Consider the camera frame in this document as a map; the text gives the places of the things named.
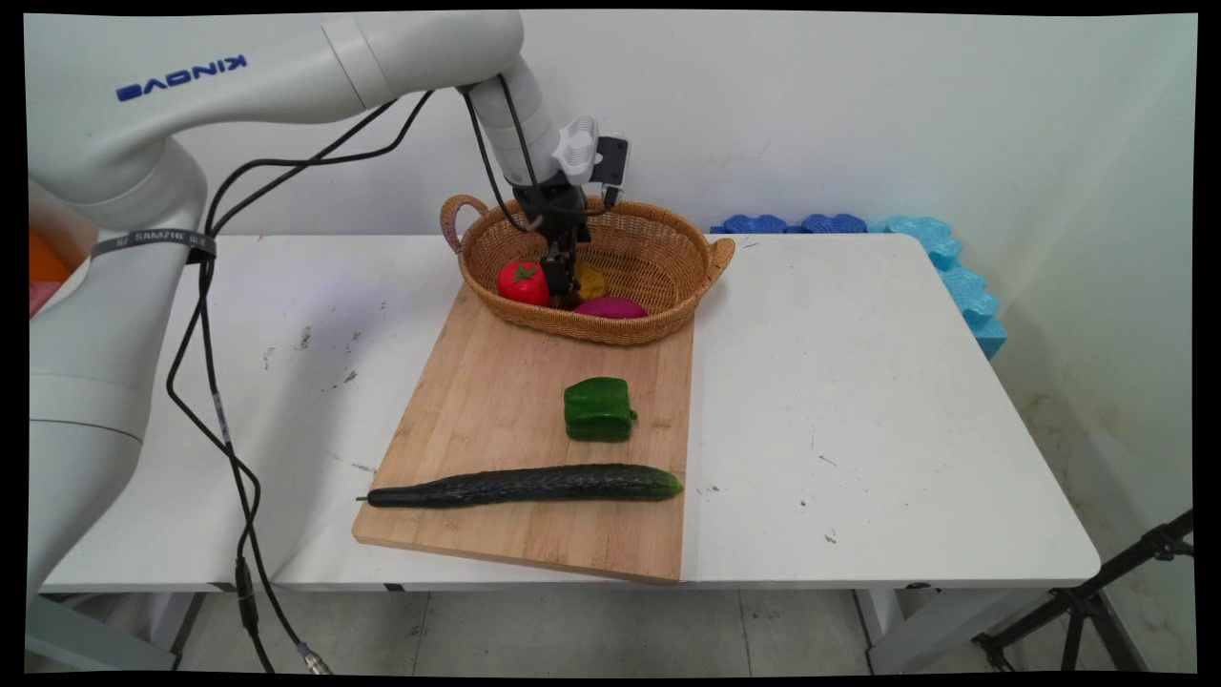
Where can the orange object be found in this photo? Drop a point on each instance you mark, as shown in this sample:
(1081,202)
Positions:
(46,260)

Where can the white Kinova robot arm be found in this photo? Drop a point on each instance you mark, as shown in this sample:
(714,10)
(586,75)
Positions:
(95,334)

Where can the wooden cutting board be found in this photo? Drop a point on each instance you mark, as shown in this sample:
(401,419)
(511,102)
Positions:
(506,420)

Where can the dark green cucumber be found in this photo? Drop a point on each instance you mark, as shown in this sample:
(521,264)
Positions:
(525,485)

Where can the white table leg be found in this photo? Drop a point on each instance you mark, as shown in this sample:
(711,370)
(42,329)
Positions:
(892,630)

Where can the brown toy potato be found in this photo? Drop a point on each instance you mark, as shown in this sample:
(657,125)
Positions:
(591,282)

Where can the light blue foam mat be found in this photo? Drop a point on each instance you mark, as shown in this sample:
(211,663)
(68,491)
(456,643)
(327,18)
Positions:
(963,286)

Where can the magenta toy sweet potato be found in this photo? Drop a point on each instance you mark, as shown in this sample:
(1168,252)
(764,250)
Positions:
(610,307)

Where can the black table leg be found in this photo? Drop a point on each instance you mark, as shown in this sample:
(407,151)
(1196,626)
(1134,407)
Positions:
(188,630)

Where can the red toy tomato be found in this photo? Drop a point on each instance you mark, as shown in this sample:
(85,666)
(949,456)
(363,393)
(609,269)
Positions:
(523,283)

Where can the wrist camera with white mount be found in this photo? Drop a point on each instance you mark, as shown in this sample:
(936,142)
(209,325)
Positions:
(579,148)

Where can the black tripod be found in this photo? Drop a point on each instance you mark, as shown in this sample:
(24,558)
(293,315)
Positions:
(1087,601)

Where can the green toy bell pepper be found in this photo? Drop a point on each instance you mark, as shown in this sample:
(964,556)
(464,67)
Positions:
(598,410)

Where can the dark blue foam mat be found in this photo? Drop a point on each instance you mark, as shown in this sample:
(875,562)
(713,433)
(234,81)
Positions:
(754,225)
(835,224)

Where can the woven wicker basket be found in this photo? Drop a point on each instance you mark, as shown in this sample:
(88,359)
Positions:
(649,248)

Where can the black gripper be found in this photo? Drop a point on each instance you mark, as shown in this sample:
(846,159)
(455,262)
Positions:
(553,210)

